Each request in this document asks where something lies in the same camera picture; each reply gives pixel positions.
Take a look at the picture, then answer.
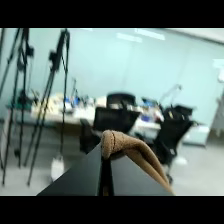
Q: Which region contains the black office chair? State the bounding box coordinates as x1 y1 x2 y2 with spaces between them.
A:
106 92 137 110
153 104 197 185
79 106 141 155

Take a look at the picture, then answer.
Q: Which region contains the brown T-shirt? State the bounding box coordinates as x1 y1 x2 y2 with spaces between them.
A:
100 129 175 196

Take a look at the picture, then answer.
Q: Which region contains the cluttered desk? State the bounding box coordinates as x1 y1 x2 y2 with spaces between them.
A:
5 94 162 136

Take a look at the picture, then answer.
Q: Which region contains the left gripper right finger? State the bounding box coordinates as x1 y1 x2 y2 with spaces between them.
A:
111 153 173 197

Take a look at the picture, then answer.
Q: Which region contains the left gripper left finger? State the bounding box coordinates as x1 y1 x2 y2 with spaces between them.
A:
37 143 103 197

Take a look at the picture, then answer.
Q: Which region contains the black tripod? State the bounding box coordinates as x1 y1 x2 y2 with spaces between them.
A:
0 28 35 186
25 28 71 187

